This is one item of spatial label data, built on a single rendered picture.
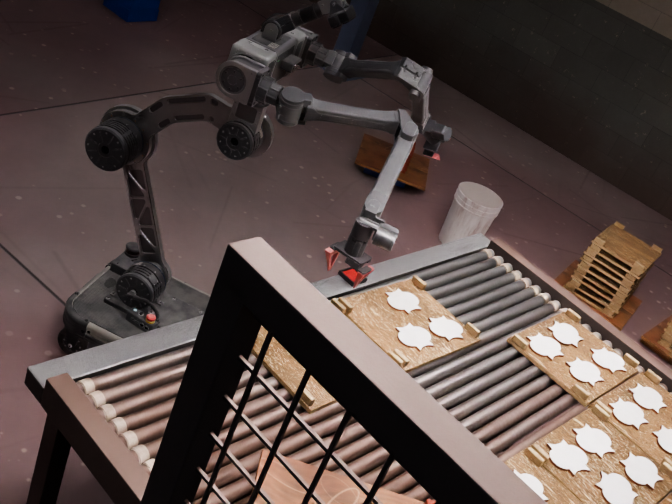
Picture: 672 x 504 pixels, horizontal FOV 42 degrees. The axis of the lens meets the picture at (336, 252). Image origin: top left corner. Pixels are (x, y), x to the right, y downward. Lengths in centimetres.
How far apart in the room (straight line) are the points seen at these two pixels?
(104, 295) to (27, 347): 37
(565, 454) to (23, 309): 233
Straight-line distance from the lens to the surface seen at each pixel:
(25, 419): 349
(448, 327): 299
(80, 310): 361
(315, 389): 251
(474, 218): 536
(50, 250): 430
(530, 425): 283
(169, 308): 370
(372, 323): 285
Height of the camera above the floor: 253
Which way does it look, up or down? 31 degrees down
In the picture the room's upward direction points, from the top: 23 degrees clockwise
